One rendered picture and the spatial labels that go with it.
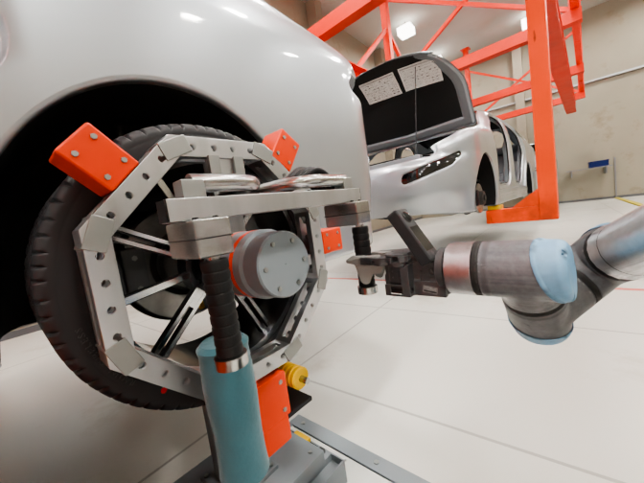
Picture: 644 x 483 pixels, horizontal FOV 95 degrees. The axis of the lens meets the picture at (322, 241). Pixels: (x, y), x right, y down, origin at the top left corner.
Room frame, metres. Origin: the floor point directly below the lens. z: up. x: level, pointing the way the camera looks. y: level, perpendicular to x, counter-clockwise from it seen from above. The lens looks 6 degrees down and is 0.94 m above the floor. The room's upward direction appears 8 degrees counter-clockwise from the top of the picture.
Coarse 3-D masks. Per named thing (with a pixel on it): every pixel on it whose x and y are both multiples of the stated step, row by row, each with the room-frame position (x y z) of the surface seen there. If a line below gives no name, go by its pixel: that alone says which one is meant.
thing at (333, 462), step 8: (296, 432) 0.98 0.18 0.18; (328, 456) 0.87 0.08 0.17; (336, 456) 0.87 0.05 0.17; (328, 464) 0.87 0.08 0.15; (336, 464) 0.86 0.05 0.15; (344, 464) 0.85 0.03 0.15; (320, 472) 0.84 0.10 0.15; (328, 472) 0.84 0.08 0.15; (336, 472) 0.82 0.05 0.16; (344, 472) 0.84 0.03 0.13; (312, 480) 0.82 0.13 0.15; (320, 480) 0.81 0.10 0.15; (328, 480) 0.79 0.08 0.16; (336, 480) 0.82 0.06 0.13; (344, 480) 0.84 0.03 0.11
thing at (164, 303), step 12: (156, 216) 0.82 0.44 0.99; (132, 228) 0.79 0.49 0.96; (144, 228) 0.79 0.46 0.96; (156, 228) 0.81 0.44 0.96; (132, 240) 0.77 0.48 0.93; (168, 240) 0.83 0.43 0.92; (144, 252) 0.78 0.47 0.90; (156, 264) 0.80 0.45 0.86; (168, 264) 0.78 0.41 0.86; (156, 276) 0.79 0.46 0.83; (168, 276) 0.78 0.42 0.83; (168, 288) 0.81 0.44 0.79; (180, 288) 0.83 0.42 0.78; (144, 300) 0.77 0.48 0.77; (156, 300) 0.79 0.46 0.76; (168, 300) 0.81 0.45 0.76; (180, 300) 0.83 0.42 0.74; (204, 300) 0.88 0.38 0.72; (156, 312) 0.78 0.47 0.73; (168, 312) 0.80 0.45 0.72
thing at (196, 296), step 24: (192, 168) 0.73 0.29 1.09; (168, 192) 0.66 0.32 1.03; (264, 216) 0.93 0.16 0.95; (288, 216) 0.88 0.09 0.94; (120, 240) 0.58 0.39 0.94; (144, 240) 0.62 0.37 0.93; (192, 264) 0.71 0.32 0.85; (144, 288) 0.60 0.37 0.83; (192, 288) 0.68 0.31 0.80; (192, 312) 0.66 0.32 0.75; (240, 312) 0.93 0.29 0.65; (264, 312) 0.86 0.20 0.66; (168, 336) 0.62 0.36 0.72; (264, 336) 0.77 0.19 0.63; (192, 360) 0.67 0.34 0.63
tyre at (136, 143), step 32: (160, 128) 0.65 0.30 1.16; (192, 128) 0.69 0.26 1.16; (64, 192) 0.52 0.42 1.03; (64, 224) 0.51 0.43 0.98; (32, 256) 0.49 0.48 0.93; (64, 256) 0.50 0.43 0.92; (32, 288) 0.48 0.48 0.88; (64, 288) 0.49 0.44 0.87; (64, 320) 0.49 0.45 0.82; (64, 352) 0.48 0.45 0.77; (96, 352) 0.51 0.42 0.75; (96, 384) 0.51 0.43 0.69; (128, 384) 0.54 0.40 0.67
